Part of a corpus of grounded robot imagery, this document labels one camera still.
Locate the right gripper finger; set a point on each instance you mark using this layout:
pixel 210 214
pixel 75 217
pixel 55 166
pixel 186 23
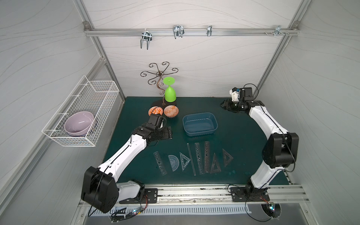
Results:
pixel 225 100
pixel 224 106

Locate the small clear triangle ruler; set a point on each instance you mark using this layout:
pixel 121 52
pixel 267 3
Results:
pixel 227 158

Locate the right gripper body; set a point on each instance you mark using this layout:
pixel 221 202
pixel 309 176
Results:
pixel 226 104

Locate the aluminium top rail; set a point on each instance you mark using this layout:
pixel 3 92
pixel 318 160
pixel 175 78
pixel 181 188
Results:
pixel 196 32

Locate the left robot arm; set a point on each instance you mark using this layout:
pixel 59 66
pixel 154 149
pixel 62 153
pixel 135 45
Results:
pixel 100 188

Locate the metal hook small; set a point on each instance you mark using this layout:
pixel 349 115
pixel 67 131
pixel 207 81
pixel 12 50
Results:
pixel 209 30

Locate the orange patterned bowl right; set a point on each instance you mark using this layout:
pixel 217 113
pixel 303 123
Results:
pixel 171 111

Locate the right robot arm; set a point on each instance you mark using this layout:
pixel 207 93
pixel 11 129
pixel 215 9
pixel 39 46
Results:
pixel 280 150

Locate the thin clear straight ruler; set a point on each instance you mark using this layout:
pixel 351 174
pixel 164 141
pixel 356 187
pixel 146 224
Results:
pixel 191 159

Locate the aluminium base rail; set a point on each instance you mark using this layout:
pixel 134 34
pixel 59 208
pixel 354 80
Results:
pixel 216 194

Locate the white wire basket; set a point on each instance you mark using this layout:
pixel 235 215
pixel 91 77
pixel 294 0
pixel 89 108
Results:
pixel 97 97

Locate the clear protractor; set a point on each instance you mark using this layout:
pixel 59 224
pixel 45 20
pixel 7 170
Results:
pixel 174 162

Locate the metal hook right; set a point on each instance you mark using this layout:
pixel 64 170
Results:
pixel 277 32

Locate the purple bowl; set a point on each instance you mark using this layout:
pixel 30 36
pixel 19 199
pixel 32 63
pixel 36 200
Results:
pixel 79 123

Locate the green plastic goblet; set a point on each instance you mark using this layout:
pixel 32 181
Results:
pixel 170 93

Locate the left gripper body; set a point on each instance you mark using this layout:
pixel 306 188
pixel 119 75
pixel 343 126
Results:
pixel 167 133

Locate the orange patterned bowl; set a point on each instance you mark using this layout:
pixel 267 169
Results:
pixel 155 110
pixel 171 111

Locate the brown metal cup stand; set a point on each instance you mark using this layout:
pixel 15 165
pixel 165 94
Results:
pixel 158 81

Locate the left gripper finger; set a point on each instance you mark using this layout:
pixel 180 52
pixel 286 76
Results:
pixel 166 130
pixel 166 136

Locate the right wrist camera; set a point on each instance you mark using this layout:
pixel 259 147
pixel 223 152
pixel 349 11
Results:
pixel 241 94

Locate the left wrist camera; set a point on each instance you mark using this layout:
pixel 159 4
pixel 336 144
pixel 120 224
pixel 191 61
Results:
pixel 156 121

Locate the orange patterned bowl left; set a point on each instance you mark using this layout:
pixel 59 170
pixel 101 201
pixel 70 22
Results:
pixel 155 110

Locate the metal hook middle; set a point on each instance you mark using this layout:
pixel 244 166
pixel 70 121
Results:
pixel 178 31

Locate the metal hook left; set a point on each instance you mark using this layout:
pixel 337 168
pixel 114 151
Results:
pixel 146 37

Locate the clear stencil ruler wide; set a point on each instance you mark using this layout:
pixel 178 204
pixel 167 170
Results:
pixel 199 158

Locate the white cable duct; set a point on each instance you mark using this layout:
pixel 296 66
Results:
pixel 196 210

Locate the green table mat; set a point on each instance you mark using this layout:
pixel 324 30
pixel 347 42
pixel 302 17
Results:
pixel 237 133

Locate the clear stencil ruler narrow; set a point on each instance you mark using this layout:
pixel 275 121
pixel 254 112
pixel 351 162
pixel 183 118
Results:
pixel 207 157

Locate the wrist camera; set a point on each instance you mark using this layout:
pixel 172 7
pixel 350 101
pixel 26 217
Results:
pixel 241 94
pixel 156 121

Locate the blue plastic storage box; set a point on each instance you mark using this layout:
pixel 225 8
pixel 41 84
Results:
pixel 199 124

